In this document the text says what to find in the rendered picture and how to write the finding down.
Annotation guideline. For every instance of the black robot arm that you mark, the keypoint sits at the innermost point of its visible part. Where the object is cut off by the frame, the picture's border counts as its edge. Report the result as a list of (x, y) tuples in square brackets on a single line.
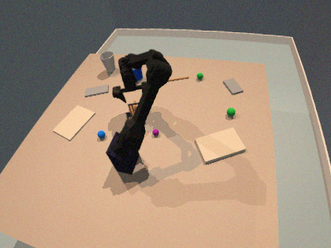
[(158, 73)]

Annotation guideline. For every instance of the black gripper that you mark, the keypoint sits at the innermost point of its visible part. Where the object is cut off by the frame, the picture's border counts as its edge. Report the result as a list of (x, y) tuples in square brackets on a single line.
[(129, 86)]

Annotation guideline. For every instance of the purple ball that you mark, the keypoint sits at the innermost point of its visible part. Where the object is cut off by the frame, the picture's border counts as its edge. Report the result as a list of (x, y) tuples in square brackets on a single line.
[(155, 132)]

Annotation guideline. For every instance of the blue mug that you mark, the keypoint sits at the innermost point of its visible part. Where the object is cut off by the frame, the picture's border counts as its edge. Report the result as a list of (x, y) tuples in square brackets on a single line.
[(138, 74)]

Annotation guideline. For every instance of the tan flat rectangular slab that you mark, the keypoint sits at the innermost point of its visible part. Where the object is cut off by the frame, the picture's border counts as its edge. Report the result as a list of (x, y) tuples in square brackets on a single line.
[(219, 145)]

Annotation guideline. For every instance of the beige flat rectangular board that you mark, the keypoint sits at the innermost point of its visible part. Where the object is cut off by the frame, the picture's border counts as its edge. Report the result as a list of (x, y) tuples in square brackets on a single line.
[(73, 122)]

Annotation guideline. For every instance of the blue ball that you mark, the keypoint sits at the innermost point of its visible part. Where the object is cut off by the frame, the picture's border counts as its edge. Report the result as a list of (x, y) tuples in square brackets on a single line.
[(101, 134)]

